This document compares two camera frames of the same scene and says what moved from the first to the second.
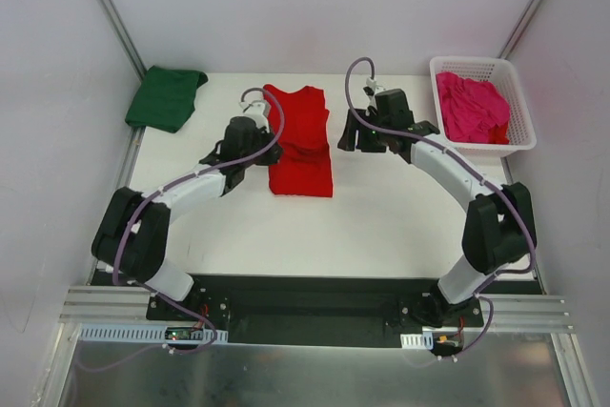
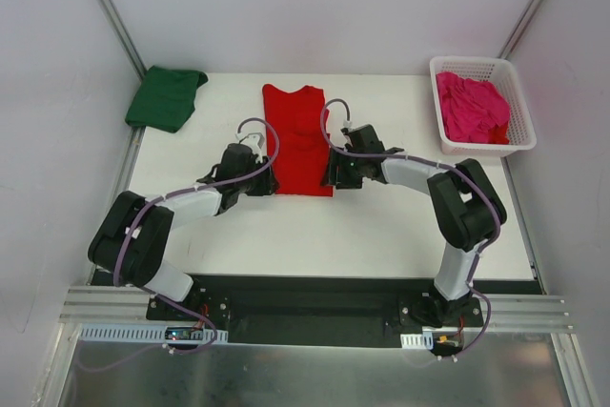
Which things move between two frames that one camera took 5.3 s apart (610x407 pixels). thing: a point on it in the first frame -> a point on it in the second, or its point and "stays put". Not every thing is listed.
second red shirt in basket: [497, 133] stays put
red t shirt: [305, 168] stays put
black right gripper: [364, 135] -> [339, 174]
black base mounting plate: [322, 311] stays put
